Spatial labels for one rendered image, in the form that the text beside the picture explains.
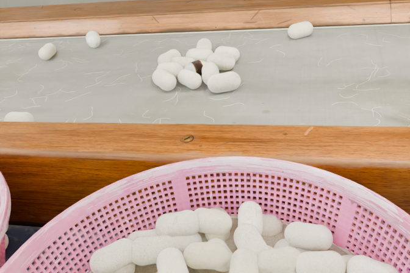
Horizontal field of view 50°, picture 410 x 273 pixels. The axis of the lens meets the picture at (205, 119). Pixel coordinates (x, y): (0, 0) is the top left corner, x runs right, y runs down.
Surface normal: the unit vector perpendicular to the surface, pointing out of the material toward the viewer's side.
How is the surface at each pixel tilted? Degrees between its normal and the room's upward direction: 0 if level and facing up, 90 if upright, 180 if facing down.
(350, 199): 72
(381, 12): 45
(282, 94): 0
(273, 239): 0
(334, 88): 0
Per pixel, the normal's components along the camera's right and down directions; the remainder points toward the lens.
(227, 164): -0.13, 0.27
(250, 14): -0.23, -0.24
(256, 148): -0.11, -0.85
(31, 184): -0.21, 0.52
